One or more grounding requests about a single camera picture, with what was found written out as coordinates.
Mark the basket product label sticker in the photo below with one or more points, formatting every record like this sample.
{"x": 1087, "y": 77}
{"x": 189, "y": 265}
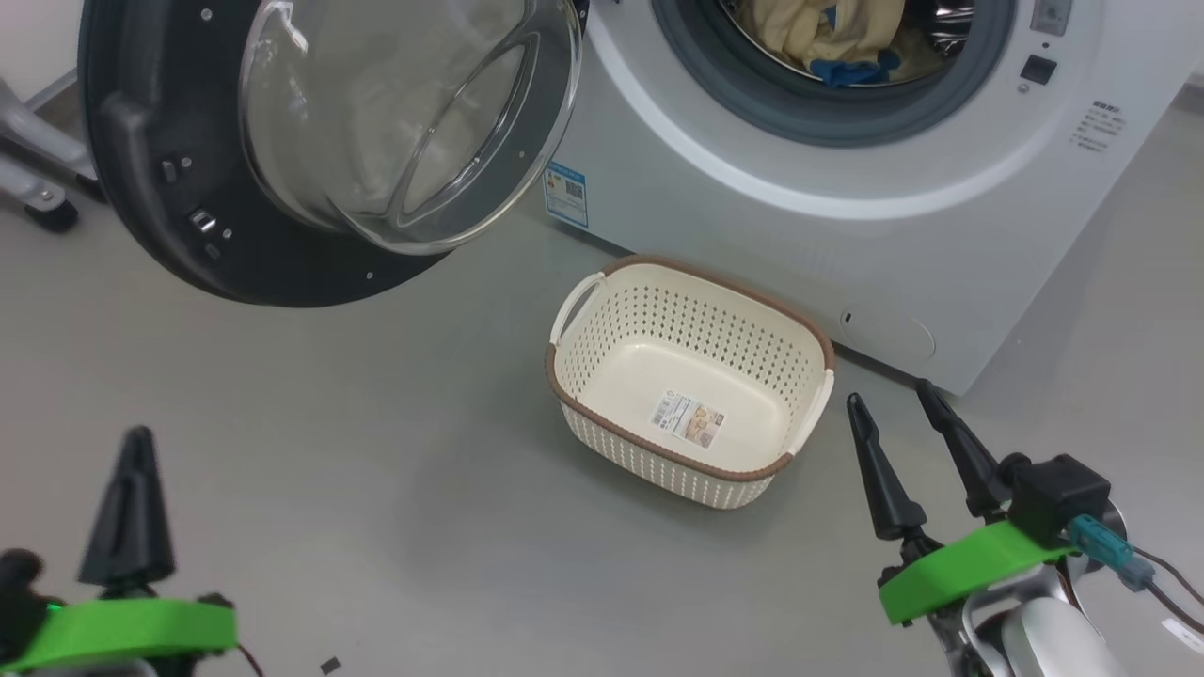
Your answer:
{"x": 688, "y": 420}

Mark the small black floor marker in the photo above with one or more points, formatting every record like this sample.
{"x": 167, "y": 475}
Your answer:
{"x": 330, "y": 666}

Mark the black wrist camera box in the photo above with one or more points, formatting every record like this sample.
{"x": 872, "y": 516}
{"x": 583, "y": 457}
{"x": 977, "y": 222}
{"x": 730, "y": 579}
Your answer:
{"x": 1058, "y": 498}
{"x": 19, "y": 592}

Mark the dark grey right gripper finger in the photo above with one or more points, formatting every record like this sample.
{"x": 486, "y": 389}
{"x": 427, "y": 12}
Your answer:
{"x": 889, "y": 489}
{"x": 974, "y": 470}

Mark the black washing machine glass door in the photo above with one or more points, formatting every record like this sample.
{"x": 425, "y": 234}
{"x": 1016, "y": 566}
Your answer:
{"x": 169, "y": 216}

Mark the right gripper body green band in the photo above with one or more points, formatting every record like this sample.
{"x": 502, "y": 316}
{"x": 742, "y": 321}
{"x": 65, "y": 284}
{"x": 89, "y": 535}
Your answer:
{"x": 969, "y": 574}

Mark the blue energy label sticker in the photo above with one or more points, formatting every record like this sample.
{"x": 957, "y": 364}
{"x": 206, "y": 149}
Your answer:
{"x": 566, "y": 196}

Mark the white washing machine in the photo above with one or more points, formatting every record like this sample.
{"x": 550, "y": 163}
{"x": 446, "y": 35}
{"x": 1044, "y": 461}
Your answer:
{"x": 847, "y": 244}

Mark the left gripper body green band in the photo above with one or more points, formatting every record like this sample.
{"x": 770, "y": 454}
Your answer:
{"x": 132, "y": 628}

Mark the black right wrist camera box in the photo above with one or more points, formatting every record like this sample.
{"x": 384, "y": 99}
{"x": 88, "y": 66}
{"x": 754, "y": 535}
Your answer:
{"x": 1058, "y": 498}

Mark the metal frame with caster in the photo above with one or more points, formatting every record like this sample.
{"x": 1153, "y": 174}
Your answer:
{"x": 33, "y": 141}

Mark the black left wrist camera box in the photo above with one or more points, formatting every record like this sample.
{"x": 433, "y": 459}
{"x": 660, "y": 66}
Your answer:
{"x": 19, "y": 592}

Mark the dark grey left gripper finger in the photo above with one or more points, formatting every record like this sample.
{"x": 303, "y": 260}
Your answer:
{"x": 130, "y": 527}

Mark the cream laundry basket brown rim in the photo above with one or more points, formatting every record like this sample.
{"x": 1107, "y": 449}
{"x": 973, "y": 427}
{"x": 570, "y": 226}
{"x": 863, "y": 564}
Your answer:
{"x": 611, "y": 442}

